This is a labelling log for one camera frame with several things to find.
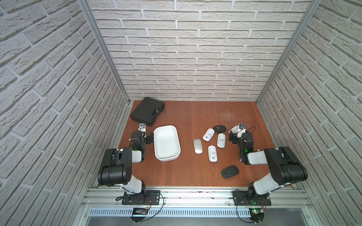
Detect white mouse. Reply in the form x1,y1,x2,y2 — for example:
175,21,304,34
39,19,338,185
229,125,240,134
203,128,215,142
207,145,218,163
217,133,226,148

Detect black mouse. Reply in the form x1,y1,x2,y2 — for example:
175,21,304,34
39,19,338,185
221,165,239,179
213,125,226,133

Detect silver mouse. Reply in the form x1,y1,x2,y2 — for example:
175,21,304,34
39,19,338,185
193,139,203,154

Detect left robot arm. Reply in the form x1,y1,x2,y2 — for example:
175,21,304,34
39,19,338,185
97,131,146,195

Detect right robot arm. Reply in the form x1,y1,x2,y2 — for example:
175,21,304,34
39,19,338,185
229,130,308,202

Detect white storage box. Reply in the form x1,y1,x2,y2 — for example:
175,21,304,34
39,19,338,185
154,125,181,162

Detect black carrying case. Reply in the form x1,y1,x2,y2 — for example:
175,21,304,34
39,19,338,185
131,97,165,126

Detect left controller board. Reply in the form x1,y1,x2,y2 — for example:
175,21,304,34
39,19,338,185
132,208,149,216

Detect controller board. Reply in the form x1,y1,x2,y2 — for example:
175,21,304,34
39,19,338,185
132,208,149,216
249,209,265,223

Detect right controller board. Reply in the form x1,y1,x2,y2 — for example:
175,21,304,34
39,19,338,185
249,209,265,223

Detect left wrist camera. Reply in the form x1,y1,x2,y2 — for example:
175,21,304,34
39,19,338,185
138,122,146,132

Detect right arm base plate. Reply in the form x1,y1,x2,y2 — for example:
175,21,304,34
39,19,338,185
232,190,272,206

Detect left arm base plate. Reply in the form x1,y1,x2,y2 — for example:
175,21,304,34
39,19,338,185
122,190,160,205

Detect aluminium front rail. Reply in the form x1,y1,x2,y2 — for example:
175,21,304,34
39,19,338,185
81,186,313,209

